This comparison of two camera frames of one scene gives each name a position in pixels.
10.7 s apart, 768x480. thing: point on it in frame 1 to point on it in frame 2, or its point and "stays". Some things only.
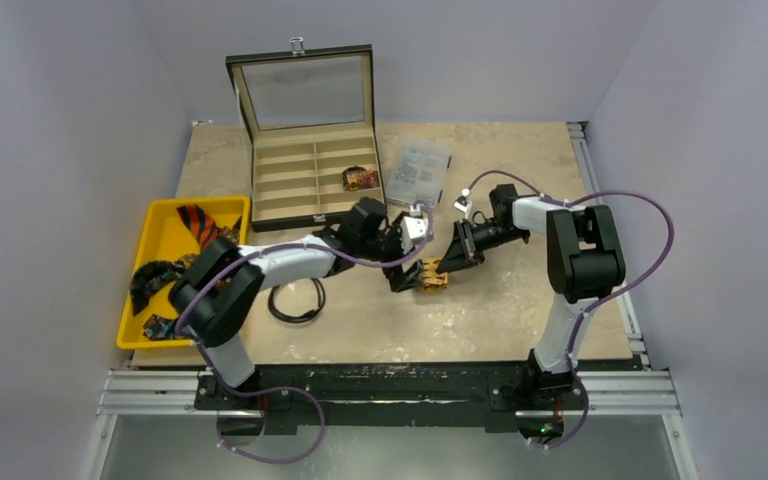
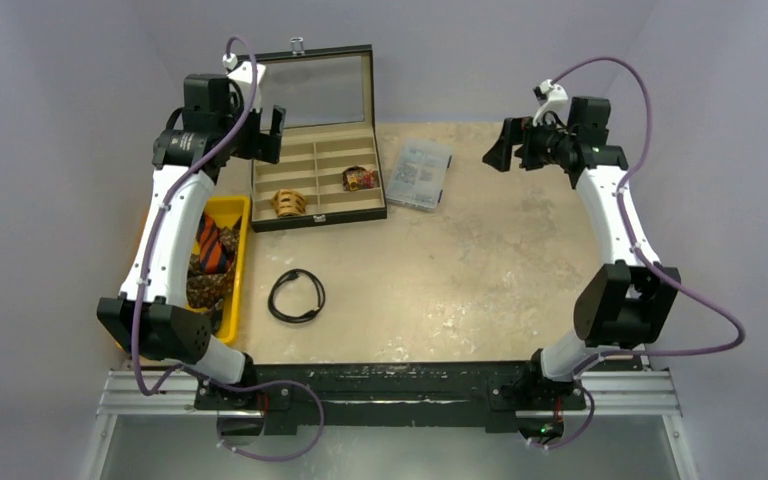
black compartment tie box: x=308 y=116 stays
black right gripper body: x=462 y=242 to x=519 y=144
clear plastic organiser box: x=419 y=173 stays
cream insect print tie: x=432 y=279 to x=289 y=202
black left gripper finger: x=400 y=280 to x=251 y=144
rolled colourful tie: x=356 y=178 stays
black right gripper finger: x=462 y=252 to x=532 y=151
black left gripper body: x=386 y=247 to x=227 y=126
